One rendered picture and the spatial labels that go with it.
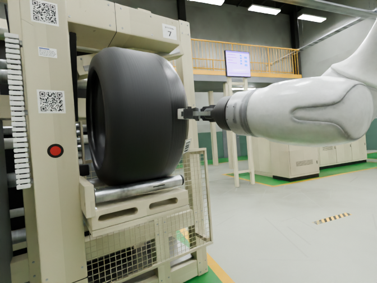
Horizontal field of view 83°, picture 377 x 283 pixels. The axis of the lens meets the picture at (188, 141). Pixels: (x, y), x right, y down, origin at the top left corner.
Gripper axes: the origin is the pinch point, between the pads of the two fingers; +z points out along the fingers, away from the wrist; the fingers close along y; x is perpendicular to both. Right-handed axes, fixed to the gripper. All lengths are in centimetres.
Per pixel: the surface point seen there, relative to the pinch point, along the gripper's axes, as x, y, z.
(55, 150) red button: 11.6, 31.5, 28.9
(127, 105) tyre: -2.6, 13.0, 12.3
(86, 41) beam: -39, 13, 80
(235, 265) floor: 124, -90, 63
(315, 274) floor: 117, -125, 17
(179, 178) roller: 25.7, -9.6, 19.8
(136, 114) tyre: 0.3, 10.5, 11.3
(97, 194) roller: 25.8, 21.3, 19.8
